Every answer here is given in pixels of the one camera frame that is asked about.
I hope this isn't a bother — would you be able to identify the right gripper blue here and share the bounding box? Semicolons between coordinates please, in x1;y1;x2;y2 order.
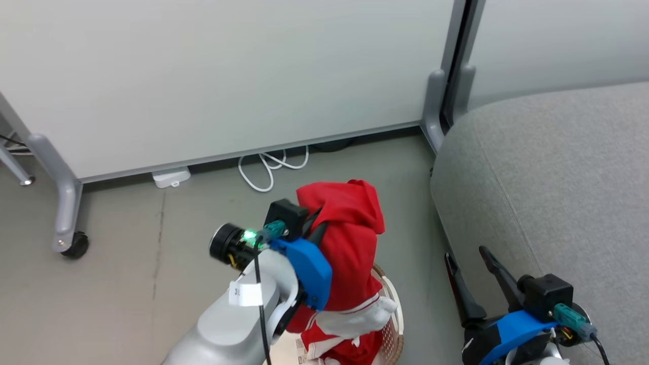
445;246;558;365

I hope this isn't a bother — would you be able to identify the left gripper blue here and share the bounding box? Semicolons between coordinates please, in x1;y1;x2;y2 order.
269;207;333;334

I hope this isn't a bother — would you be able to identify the red and white garment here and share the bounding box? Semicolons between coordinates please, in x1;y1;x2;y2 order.
286;179;399;365

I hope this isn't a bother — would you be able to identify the white woven laundry basket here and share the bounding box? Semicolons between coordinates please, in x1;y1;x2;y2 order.
292;263;405;365

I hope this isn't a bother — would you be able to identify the white paper label tag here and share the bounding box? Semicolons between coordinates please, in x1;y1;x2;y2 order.
229;282;263;307

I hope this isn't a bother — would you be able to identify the grey fabric sofa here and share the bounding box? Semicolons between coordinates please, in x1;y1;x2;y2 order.
430;81;649;365

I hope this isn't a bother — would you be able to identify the white power adapter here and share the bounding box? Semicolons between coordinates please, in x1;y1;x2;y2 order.
151;166;192;189

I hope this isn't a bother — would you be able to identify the grey partition foot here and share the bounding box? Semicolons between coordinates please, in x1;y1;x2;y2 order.
26;133;84;253
420;69;448;155
453;64;477;125

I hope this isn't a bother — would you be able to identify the large white partition panel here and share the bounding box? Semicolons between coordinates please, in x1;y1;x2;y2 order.
0;0;467;184

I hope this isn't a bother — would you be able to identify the black caster wheel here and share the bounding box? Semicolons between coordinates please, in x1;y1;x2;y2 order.
61;232;90;259

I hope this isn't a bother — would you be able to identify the grey metal tube leg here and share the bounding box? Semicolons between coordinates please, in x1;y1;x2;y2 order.
0;146;36;187

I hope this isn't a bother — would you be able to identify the left teal cable connector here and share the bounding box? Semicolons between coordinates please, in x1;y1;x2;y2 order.
263;220;288;242

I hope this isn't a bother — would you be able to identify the teal cable connector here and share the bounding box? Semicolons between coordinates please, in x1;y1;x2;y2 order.
553;303;598;341
263;220;288;242

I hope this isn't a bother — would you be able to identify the right teal cable connector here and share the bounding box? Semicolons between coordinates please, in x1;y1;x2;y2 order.
553;303;598;341

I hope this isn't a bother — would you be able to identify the white looped cable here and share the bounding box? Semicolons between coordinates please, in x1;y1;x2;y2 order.
238;145;310;193

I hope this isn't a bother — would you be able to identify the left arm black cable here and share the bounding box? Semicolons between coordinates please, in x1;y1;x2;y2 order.
252;238;273;365

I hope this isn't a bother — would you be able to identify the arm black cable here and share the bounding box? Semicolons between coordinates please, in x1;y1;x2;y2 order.
252;238;273;365
588;332;611;365

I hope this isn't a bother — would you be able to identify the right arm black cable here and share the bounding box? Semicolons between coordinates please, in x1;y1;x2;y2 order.
588;332;611;365

